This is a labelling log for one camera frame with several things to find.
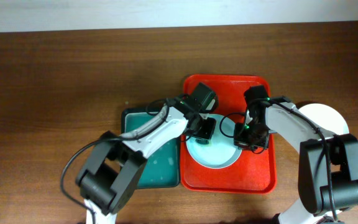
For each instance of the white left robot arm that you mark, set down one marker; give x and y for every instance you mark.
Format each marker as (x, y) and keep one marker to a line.
(112, 171)

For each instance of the red plastic tray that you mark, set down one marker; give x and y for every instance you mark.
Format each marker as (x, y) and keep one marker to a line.
(251, 173)

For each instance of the white plate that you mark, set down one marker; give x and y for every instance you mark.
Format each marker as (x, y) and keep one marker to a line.
(326, 117)

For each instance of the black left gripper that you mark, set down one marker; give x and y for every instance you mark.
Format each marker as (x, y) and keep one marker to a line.
(206, 131)

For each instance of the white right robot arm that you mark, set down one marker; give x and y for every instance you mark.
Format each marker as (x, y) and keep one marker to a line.
(328, 162)

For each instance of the yellow green scrub sponge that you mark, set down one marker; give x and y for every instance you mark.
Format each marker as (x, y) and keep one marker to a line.
(202, 141)

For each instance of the dark green water tray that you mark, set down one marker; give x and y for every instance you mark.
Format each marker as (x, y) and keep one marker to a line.
(162, 168)

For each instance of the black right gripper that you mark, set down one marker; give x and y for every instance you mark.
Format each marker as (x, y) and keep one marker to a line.
(242, 143)

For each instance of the light blue plate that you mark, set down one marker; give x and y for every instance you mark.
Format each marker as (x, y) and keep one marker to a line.
(221, 151)

